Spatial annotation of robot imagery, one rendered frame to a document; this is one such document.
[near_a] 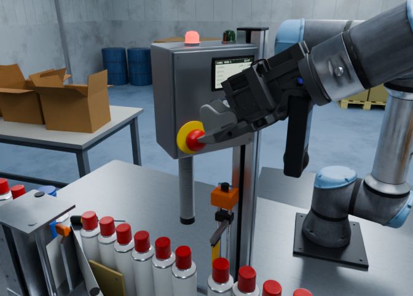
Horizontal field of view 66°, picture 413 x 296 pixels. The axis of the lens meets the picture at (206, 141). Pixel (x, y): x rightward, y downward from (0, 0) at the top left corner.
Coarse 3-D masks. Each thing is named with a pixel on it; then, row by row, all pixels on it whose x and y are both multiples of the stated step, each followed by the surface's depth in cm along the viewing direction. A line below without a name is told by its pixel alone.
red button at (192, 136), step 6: (192, 132) 53; (198, 132) 53; (204, 132) 54; (186, 138) 53; (192, 138) 53; (186, 144) 54; (192, 144) 53; (198, 144) 53; (204, 144) 54; (192, 150) 54; (198, 150) 54
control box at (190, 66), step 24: (168, 48) 49; (192, 48) 50; (216, 48) 52; (240, 48) 54; (168, 72) 50; (192, 72) 51; (168, 96) 52; (192, 96) 53; (216, 96) 55; (168, 120) 54; (192, 120) 54; (168, 144) 57; (216, 144) 58; (240, 144) 61
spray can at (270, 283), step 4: (268, 280) 57; (272, 280) 57; (264, 284) 56; (268, 284) 56; (272, 284) 56; (276, 284) 56; (280, 284) 56; (264, 288) 55; (268, 288) 55; (272, 288) 55; (276, 288) 55; (280, 288) 55; (264, 292) 55; (268, 292) 54; (272, 292) 54; (276, 292) 54; (280, 292) 55
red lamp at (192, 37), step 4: (188, 32) 51; (192, 32) 51; (196, 32) 51; (188, 36) 51; (192, 36) 51; (196, 36) 51; (188, 40) 51; (192, 40) 51; (196, 40) 51; (184, 44) 52; (188, 44) 51; (192, 44) 51; (196, 44) 51
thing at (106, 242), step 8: (104, 224) 72; (112, 224) 73; (104, 232) 72; (112, 232) 73; (104, 240) 73; (112, 240) 73; (104, 248) 73; (112, 248) 74; (104, 256) 74; (112, 256) 74; (104, 264) 75; (112, 264) 75
